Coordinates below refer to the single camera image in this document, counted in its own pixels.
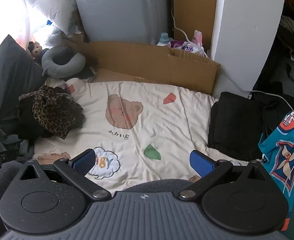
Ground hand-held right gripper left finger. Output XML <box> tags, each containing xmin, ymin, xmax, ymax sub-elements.
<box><xmin>19</xmin><ymin>149</ymin><xmax>112</xmax><ymax>201</ymax></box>

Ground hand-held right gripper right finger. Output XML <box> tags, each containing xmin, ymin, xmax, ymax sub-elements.
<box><xmin>179</xmin><ymin>150</ymin><xmax>266</xmax><ymax>201</ymax></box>

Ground leopard print garment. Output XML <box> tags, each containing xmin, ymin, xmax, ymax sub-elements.
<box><xmin>32</xmin><ymin>85</ymin><xmax>84</xmax><ymax>139</ymax></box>

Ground folded black clothes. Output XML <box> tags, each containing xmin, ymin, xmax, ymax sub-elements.
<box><xmin>207</xmin><ymin>92</ymin><xmax>265</xmax><ymax>162</ymax></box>

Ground cream bear print blanket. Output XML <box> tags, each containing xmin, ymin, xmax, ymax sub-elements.
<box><xmin>33</xmin><ymin>77</ymin><xmax>262</xmax><ymax>189</ymax></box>

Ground dark grey pillow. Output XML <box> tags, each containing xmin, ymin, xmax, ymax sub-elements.
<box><xmin>0</xmin><ymin>34</ymin><xmax>47</xmax><ymax>130</ymax></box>

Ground teal orange printed cloth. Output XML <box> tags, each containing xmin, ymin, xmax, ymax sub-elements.
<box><xmin>259</xmin><ymin>107</ymin><xmax>294</xmax><ymax>230</ymax></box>

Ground small black cloth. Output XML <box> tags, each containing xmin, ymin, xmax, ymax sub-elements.
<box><xmin>74</xmin><ymin>64</ymin><xmax>97</xmax><ymax>83</ymax></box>

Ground black cloth pile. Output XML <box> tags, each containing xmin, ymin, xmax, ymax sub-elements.
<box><xmin>252</xmin><ymin>81</ymin><xmax>294</xmax><ymax>135</ymax></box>

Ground grey neck pillow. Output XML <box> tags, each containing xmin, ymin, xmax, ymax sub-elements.
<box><xmin>41</xmin><ymin>45</ymin><xmax>86</xmax><ymax>78</ymax></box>

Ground low brown cardboard sheet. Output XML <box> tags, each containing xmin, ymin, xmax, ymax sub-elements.
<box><xmin>59</xmin><ymin>39</ymin><xmax>221</xmax><ymax>95</ymax></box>

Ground small plush doll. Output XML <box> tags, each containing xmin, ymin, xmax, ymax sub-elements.
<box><xmin>28</xmin><ymin>41</ymin><xmax>50</xmax><ymax>63</ymax></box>

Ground purple white detergent bag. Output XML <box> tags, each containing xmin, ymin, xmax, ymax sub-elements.
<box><xmin>170</xmin><ymin>40</ymin><xmax>208</xmax><ymax>57</ymax></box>

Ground pink packet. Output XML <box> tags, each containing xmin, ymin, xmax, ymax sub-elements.
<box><xmin>192</xmin><ymin>30</ymin><xmax>203</xmax><ymax>47</ymax></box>

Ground blue cap detergent bottle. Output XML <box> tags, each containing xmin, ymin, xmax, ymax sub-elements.
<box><xmin>157</xmin><ymin>32</ymin><xmax>173</xmax><ymax>47</ymax></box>

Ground tall brown cardboard panel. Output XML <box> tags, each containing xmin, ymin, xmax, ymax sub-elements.
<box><xmin>172</xmin><ymin>0</ymin><xmax>218</xmax><ymax>48</ymax></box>

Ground grey wrapped panel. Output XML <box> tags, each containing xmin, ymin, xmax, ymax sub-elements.
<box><xmin>71</xmin><ymin>0</ymin><xmax>173</xmax><ymax>43</ymax></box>

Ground white pillow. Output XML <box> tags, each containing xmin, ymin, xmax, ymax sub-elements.
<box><xmin>24</xmin><ymin>0</ymin><xmax>79</xmax><ymax>37</ymax></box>

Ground white cloth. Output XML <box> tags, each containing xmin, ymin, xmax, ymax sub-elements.
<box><xmin>280</xmin><ymin>15</ymin><xmax>294</xmax><ymax>34</ymax></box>

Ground white cable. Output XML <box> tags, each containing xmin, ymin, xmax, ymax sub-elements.
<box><xmin>170</xmin><ymin>5</ymin><xmax>294</xmax><ymax>110</ymax></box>

